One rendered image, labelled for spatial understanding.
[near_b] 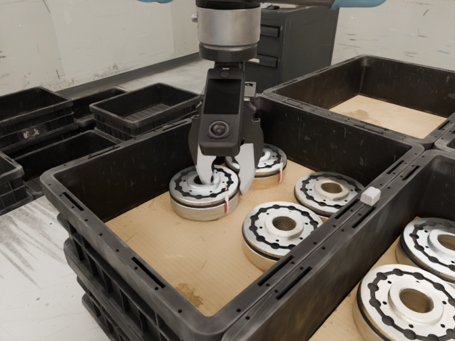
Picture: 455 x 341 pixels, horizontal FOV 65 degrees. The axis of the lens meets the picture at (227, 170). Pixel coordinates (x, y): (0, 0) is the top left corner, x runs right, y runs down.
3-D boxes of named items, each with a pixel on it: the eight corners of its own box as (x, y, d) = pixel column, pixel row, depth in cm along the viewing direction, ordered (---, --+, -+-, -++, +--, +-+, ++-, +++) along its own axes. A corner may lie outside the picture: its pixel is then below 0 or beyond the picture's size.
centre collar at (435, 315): (431, 336, 32) (433, 332, 32) (378, 304, 35) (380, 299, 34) (449, 303, 35) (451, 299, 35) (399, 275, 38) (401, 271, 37)
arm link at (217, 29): (260, 10, 38) (184, 9, 39) (258, 54, 40) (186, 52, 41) (261, 2, 44) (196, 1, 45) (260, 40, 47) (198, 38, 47)
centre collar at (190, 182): (199, 196, 50) (199, 192, 49) (180, 181, 53) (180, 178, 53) (227, 183, 52) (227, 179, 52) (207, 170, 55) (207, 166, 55)
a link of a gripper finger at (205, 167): (216, 176, 58) (226, 124, 53) (210, 197, 53) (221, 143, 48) (197, 172, 58) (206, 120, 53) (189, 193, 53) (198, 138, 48)
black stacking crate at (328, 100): (405, 215, 54) (427, 149, 48) (257, 149, 72) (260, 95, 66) (479, 133, 78) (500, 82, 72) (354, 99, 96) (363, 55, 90)
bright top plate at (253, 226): (300, 273, 39) (300, 268, 38) (227, 234, 44) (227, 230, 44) (338, 224, 46) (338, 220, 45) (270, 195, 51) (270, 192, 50)
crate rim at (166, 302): (208, 366, 25) (206, 346, 24) (39, 191, 43) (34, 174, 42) (424, 161, 49) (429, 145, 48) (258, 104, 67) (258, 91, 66)
